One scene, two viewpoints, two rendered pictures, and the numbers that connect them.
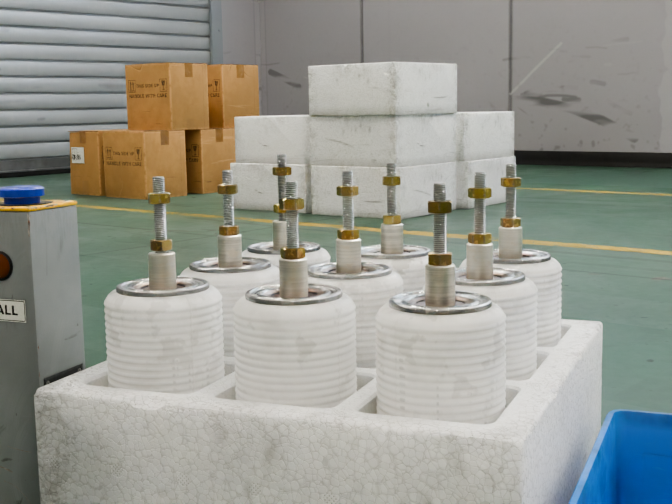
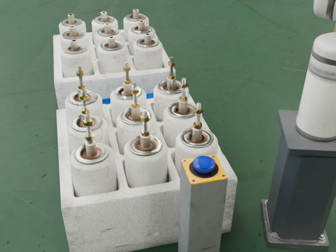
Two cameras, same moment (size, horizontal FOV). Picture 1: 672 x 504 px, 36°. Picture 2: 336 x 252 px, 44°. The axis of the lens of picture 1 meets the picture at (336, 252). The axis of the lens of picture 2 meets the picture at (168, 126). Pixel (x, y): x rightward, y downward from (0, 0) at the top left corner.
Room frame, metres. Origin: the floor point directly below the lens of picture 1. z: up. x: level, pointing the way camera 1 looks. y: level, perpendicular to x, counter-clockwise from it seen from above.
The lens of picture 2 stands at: (1.33, 0.71, 0.81)
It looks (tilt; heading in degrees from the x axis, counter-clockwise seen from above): 35 degrees down; 234
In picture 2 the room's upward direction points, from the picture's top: straight up
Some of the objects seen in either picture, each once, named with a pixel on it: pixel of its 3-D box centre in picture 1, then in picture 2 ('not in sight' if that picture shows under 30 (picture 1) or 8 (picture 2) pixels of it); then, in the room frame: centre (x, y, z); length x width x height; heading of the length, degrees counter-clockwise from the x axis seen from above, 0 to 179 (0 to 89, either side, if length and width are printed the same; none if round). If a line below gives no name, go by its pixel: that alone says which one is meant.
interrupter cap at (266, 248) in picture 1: (283, 248); (91, 153); (1.05, 0.05, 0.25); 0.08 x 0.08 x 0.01
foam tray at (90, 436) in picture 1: (351, 447); (138, 167); (0.89, -0.01, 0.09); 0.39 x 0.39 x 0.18; 68
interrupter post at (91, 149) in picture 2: (283, 236); (91, 148); (1.05, 0.05, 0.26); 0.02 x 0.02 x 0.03
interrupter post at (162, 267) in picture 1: (162, 272); (197, 133); (0.83, 0.14, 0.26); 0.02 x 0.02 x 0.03
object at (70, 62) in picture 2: not in sight; (78, 74); (0.84, -0.45, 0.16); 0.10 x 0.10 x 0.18
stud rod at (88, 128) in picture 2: (282, 191); (88, 130); (1.05, 0.05, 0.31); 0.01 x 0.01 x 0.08
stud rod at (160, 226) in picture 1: (160, 223); (198, 118); (0.83, 0.14, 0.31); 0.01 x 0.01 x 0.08
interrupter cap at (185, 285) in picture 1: (163, 287); (196, 137); (0.83, 0.14, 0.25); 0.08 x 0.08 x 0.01
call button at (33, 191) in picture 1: (22, 197); (203, 165); (0.93, 0.29, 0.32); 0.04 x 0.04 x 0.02
